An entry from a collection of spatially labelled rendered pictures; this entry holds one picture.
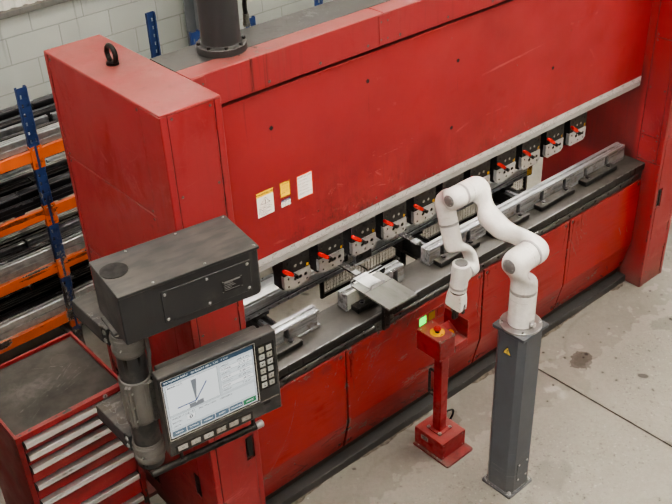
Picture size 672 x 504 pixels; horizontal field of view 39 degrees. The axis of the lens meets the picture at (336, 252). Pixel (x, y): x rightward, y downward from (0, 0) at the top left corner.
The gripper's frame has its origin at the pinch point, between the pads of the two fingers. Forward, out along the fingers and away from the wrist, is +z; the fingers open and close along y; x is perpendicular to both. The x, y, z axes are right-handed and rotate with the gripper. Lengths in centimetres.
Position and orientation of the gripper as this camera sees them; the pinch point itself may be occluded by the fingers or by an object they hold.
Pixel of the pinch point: (455, 314)
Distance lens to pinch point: 462.3
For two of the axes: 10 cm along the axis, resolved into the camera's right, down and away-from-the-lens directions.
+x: 7.4, -3.9, 5.4
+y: 6.7, 4.6, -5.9
